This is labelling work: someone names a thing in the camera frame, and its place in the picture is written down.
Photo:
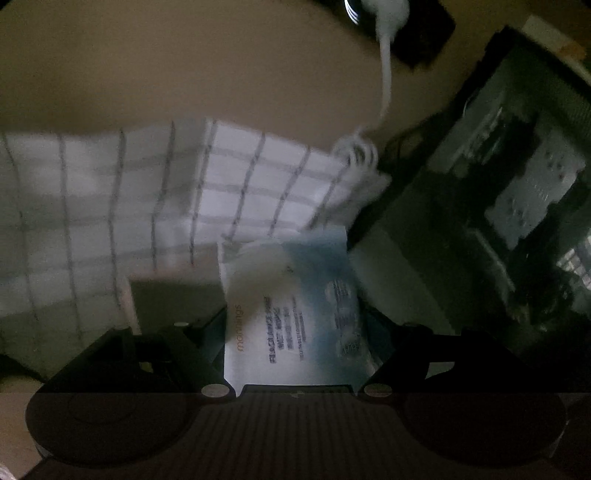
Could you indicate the blue wet wipes pack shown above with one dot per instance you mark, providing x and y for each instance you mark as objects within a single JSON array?
[{"x": 292, "y": 312}]

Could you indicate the black power strip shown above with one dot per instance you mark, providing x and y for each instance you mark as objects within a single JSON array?
[{"x": 419, "y": 30}]

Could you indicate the open computer case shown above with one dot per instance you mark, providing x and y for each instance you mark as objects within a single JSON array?
[{"x": 485, "y": 229}]

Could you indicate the white black grid tablecloth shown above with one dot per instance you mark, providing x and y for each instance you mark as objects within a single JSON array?
[{"x": 82, "y": 214}]

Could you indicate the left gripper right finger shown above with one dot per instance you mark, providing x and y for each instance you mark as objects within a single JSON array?
[{"x": 398, "y": 350}]

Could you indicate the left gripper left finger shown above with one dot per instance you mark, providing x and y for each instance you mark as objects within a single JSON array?
[{"x": 203, "y": 346}]

